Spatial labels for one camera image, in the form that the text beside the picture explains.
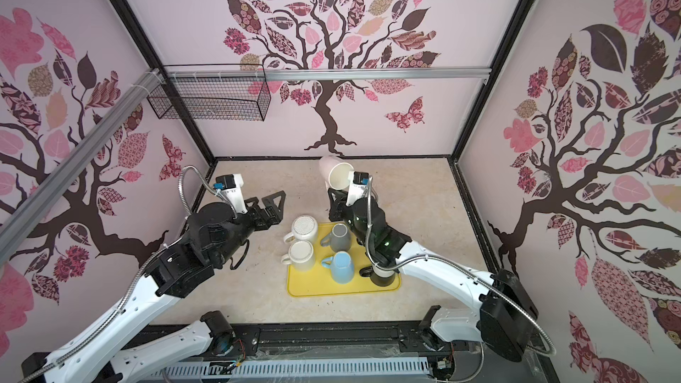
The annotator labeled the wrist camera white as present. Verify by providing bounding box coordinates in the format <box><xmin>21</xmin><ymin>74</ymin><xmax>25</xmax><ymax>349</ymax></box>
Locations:
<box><xmin>346</xmin><ymin>171</ymin><xmax>370</xmax><ymax>207</ymax></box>
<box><xmin>213</xmin><ymin>174</ymin><xmax>247</xmax><ymax>215</ymax></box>

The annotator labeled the white mug red interior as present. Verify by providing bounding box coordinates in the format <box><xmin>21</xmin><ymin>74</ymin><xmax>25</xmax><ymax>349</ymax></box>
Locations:
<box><xmin>280</xmin><ymin>240</ymin><xmax>316</xmax><ymax>272</ymax></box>

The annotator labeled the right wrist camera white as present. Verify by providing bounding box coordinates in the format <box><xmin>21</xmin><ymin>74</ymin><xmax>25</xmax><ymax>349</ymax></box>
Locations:
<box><xmin>346</xmin><ymin>171</ymin><xmax>370</xmax><ymax>207</ymax></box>

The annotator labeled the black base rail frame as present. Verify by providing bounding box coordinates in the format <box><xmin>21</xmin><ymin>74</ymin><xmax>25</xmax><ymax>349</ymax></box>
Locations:
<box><xmin>126</xmin><ymin>316</ymin><xmax>544</xmax><ymax>382</ymax></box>

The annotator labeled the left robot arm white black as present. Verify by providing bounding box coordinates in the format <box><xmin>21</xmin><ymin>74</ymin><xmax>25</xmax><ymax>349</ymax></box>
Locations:
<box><xmin>21</xmin><ymin>191</ymin><xmax>286</xmax><ymax>382</ymax></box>

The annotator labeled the left aluminium rail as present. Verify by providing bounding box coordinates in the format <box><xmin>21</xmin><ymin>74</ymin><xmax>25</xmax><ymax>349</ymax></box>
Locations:
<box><xmin>1</xmin><ymin>69</ymin><xmax>162</xmax><ymax>263</ymax></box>

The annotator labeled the left metal conduit cable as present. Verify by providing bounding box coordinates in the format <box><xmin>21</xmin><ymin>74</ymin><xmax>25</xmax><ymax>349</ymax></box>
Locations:
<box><xmin>15</xmin><ymin>164</ymin><xmax>240</xmax><ymax>383</ymax></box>

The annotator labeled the black mug white base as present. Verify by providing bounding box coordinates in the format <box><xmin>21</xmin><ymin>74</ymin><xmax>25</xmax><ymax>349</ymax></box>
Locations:
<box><xmin>359</xmin><ymin>266</ymin><xmax>397</xmax><ymax>287</ymax></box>

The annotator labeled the aluminium rail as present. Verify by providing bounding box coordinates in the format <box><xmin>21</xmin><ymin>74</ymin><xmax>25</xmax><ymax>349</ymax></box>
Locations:
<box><xmin>166</xmin><ymin>67</ymin><xmax>491</xmax><ymax>82</ymax></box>
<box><xmin>1</xmin><ymin>69</ymin><xmax>162</xmax><ymax>263</ymax></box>

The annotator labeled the white slotted cable duct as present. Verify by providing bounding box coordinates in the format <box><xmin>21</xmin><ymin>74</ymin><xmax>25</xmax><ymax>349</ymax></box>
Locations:
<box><xmin>143</xmin><ymin>357</ymin><xmax>431</xmax><ymax>382</ymax></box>

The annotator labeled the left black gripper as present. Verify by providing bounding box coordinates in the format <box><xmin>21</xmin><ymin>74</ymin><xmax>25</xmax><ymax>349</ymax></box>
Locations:
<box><xmin>213</xmin><ymin>190</ymin><xmax>287</xmax><ymax>264</ymax></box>

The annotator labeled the light blue mug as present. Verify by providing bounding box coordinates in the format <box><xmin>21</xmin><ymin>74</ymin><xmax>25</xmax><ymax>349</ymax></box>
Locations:
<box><xmin>321</xmin><ymin>251</ymin><xmax>355</xmax><ymax>285</ymax></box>

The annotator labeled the yellow plastic tray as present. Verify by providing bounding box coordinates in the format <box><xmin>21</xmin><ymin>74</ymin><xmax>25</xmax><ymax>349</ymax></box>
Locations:
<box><xmin>287</xmin><ymin>223</ymin><xmax>401</xmax><ymax>298</ymax></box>

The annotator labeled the black wire basket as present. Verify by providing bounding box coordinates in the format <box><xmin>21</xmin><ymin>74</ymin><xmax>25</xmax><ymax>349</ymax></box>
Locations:
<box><xmin>147</xmin><ymin>64</ymin><xmax>271</xmax><ymax>122</ymax></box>

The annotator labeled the white ribbed-base mug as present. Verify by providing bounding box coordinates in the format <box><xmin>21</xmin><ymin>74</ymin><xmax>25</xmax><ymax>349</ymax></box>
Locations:
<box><xmin>283</xmin><ymin>215</ymin><xmax>319</xmax><ymax>244</ymax></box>

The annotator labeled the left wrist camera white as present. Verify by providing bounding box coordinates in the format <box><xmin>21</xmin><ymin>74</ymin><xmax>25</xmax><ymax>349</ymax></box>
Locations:
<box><xmin>213</xmin><ymin>174</ymin><xmax>247</xmax><ymax>215</ymax></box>

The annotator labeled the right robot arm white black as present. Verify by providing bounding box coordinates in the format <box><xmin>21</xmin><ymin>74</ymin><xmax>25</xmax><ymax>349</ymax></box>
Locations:
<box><xmin>327</xmin><ymin>188</ymin><xmax>538</xmax><ymax>363</ymax></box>

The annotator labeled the back aluminium rail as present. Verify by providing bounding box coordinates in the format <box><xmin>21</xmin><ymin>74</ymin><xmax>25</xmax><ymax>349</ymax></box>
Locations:
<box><xmin>166</xmin><ymin>67</ymin><xmax>491</xmax><ymax>82</ymax></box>

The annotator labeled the grey mug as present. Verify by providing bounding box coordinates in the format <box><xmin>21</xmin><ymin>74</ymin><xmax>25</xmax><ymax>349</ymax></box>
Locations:
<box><xmin>320</xmin><ymin>223</ymin><xmax>351</xmax><ymax>253</ymax></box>

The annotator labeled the pale pink mug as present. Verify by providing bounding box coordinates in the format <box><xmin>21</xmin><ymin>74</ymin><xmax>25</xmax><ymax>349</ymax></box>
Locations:
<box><xmin>319</xmin><ymin>156</ymin><xmax>355</xmax><ymax>191</ymax></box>

